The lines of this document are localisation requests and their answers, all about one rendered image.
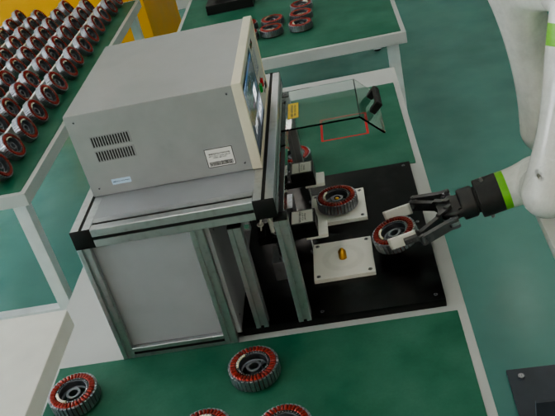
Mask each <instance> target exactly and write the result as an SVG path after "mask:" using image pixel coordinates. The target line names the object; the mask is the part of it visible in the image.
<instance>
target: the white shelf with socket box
mask: <svg viewBox="0 0 555 416"><path fill-rule="evenodd" d="M73 328H74V323H73V321H72V319H71V317H70V315H69V312H68V311H67V310H61V311H55V312H49V313H44V314H34V315H29V316H24V317H18V318H13V319H4V320H0V416H41V413H42V410H43V408H44V406H45V402H46V400H47V397H48V395H49V392H50V389H51V386H52V384H53V382H54V379H55V376H56V373H57V370H58V369H59V364H60V363H61V360H62V357H63V355H64V351H65V349H66V347H67V344H68V341H69V338H70V335H71V333H72V331H73Z"/></svg>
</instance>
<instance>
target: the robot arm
mask: <svg viewBox="0 0 555 416"><path fill-rule="evenodd" d="M488 2H489V4H490V6H491V9H492V11H493V13H494V16H495V18H496V21H497V24H498V27H499V29H500V33H501V35H502V38H503V41H504V44H505V48H506V52H507V54H508V58H509V61H510V67H511V71H512V74H513V79H514V83H515V91H516V96H517V102H518V110H519V131H520V135H521V138H522V140H523V141H524V143H525V144H526V145H527V146H528V147H529V148H530V149H532V153H531V156H528V157H526V158H523V159H521V160H520V161H519V162H518V163H515V164H513V165H512V166H510V167H508V168H505V169H502V170H500V171H498V172H495V173H491V174H489V175H486V176H484V177H479V178H477V179H475V180H472V187H470V186H466V187H462V188H459V189H457V190H456V191H455V193H456V195H453V196H451V195H450V192H449V189H445V190H442V191H437V192H431V193H425V194H420V195H415V196H411V197H410V201H409V203H407V204H404V205H402V206H398V207H396V208H393V209H390V210H386V211H383V212H382V214H383V216H384V218H385V220H389V219H390V218H393V217H397V216H401V215H403V216H407V215H410V214H413V213H414V212H415V211H416V210H418V211H435V212H437V214H436V216H435V217H434V218H433V219H432V220H431V221H430V222H429V223H427V224H426V225H425V226H423V227H422V228H421V229H419V230H417V229H414V230H411V231H409V232H407V233H404V234H400V235H397V236H396V237H393V238H390V239H388V240H387V242H388V243H389V245H390V247H391V250H393V249H396V248H399V247H402V246H405V245H409V244H411V243H415V242H418V241H420V242H421V243H422V244H423V245H427V244H429V243H431V242H433V241H435V240H436V239H438V238H440V237H441V236H443V235H445V234H446V233H448V232H450V231H451V230H454V229H458V228H460V227H461V224H460V222H459V219H460V218H461V217H464V218H465V219H466V220H468V219H471V218H473V217H476V216H479V215H480V212H482V214H483V215H484V217H487V216H490V215H491V218H494V217H496V215H495V214H497V213H499V212H502V211H504V210H508V209H511V208H514V207H516V206H522V205H524V207H525V208H526V209H527V211H529V212H530V213H531V214H532V215H535V216H537V217H539V218H543V219H552V218H555V0H488ZM548 12H549V13H548ZM416 199H417V200H416Z"/></svg>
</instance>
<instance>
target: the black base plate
mask: <svg viewBox="0 0 555 416"><path fill-rule="evenodd" d="M336 185H347V186H351V187H353V188H354V189H357V188H361V187H363V190H364V196H365V202H366V207H367V213H368V220H361V221H356V222H350V223H345V224H340V225H331V226H328V233H329V237H325V238H320V239H312V240H313V244H314V245H316V244H321V243H330V242H335V241H340V240H346V239H356V238H361V237H366V236H371V240H372V233H373V231H374V230H375V228H376V227H378V226H379V225H380V224H381V223H382V222H383V221H385V218H384V216H383V214H382V212H383V211H386V210H390V209H393V208H396V207H398V206H402V205H404V204H407V203H409V201H410V197H411V196H415V195H418V192H417V189H416V185H415V180H414V177H413V173H412V171H411V167H410V162H409V161H408V162H403V163H394V164H389V165H384V166H380V167H375V168H366V169H361V170H356V171H351V172H346V173H337V174H333V175H328V176H325V186H321V187H312V188H311V195H312V196H318V194H320V192H321V191H323V190H324V189H326V188H327V187H332V186H336ZM287 194H293V197H294V201H295V204H296V210H306V209H311V204H310V203H309V201H310V197H309V193H308V189H306V187H298V188H293V189H289V190H287ZM407 216H409V217H410V218H412V219H413V220H414V221H415V224H416V226H417V228H418V229H421V228H422V227H423V226H425V225H426V223H425V218H424V214H423V211H418V210H416V211H415V212H414V213H413V214H410V215H407ZM252 221H253V222H252V226H251V233H250V242H249V250H250V252H251V256H252V259H253V262H254V267H255V270H256V273H257V276H258V279H259V285H260V287H261V291H262V293H263V298H264V302H265V305H266V308H267V311H268V316H269V327H264V325H262V326H261V328H259V329H257V328H256V325H255V322H254V317H253V315H252V312H251V309H250V306H249V301H248V298H247V295H246V292H245V298H244V315H243V324H242V331H243V334H244V336H248V335H254V334H259V333H270V332H276V331H281V330H287V329H297V328H303V327H309V326H314V325H320V324H331V323H336V322H342V321H348V320H353V319H364V318H370V317H375V316H381V315H387V314H397V313H403V312H409V311H414V310H425V309H430V308H436V307H442V306H447V301H446V297H445V294H444V288H443V285H442V282H441V278H440V275H439V269H438V266H437V263H436V260H435V256H434V251H433V248H432V244H431V243H429V244H427V245H423V244H422V243H421V242H420V241H418V242H415V243H414V244H413V245H412V246H411V247H409V248H408V249H405V251H403V252H402V250H401V253H396V254H390V255H387V254H382V253H379V252H378V251H377V249H376V247H375V245H374V243H373V241H372V250H373V256H374V262H375V268H376V274H377V275H372V276H367V277H357V278H352V279H346V280H341V281H331V282H326V283H320V284H315V282H314V260H313V253H311V243H310V240H306V239H296V240H294V242H295V245H296V251H297V255H298V258H299V263H300V266H301V272H302V275H303V279H304V282H305V286H306V292H307V295H308V299H309V302H310V306H311V317H312V320H309V321H307V319H304V322H299V320H298V317H297V313H296V307H295V304H294V301H293V298H292V292H291V288H290V285H289V282H288V279H286V280H280V281H277V278H276V275H275V271H274V269H273V246H277V243H271V244H266V245H261V246H259V242H258V237H259V235H258V226H257V223H259V220H252Z"/></svg>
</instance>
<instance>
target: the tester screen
mask: <svg viewBox="0 0 555 416"><path fill-rule="evenodd" d="M254 75H255V72H254V66H253V63H252V59H251V55H250V52H249V60H248V66H247V72H246V78H245V84H244V97H245V100H246V103H247V107H248V110H249V116H250V120H251V123H252V126H253V130H254V135H255V139H256V142H257V145H258V137H259V127H258V136H257V133H256V129H255V119H256V116H257V120H258V123H259V122H260V119H259V113H258V109H257V104H258V96H259V86H258V89H257V96H256V101H255V98H254V92H253V88H254ZM262 128H263V122H262V125H261V135H260V144H259V155H260V148H261V138H262Z"/></svg>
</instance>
